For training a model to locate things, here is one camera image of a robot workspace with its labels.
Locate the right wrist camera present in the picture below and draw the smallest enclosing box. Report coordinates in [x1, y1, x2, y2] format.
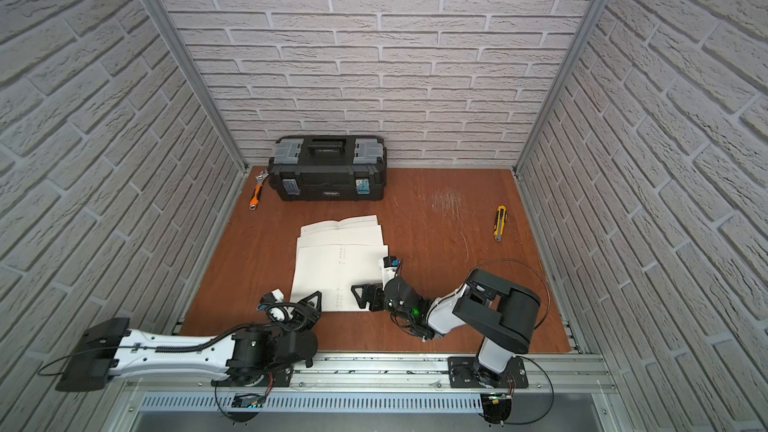
[382, 256, 402, 284]

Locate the orange handled adjustable wrench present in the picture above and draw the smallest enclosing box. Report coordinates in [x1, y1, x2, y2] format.
[249, 170, 269, 211]

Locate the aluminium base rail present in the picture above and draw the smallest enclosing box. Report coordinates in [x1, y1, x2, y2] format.
[99, 352, 630, 431]

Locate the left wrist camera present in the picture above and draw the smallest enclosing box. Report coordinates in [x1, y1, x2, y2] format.
[259, 289, 285, 310]

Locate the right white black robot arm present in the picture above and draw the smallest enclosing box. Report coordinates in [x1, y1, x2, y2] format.
[351, 268, 541, 388]

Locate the large white lined notebook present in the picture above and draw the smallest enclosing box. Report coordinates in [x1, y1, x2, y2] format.
[290, 245, 389, 312]

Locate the yellow black utility knife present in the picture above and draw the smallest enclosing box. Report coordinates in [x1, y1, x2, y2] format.
[493, 205, 508, 242]

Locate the black plastic toolbox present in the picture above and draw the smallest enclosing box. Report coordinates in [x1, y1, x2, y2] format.
[267, 135, 387, 202]

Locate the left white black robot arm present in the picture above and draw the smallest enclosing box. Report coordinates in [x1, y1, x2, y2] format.
[37, 291, 322, 392]

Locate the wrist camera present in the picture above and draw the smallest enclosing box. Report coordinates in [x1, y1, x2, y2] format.
[259, 289, 285, 310]
[382, 256, 402, 284]

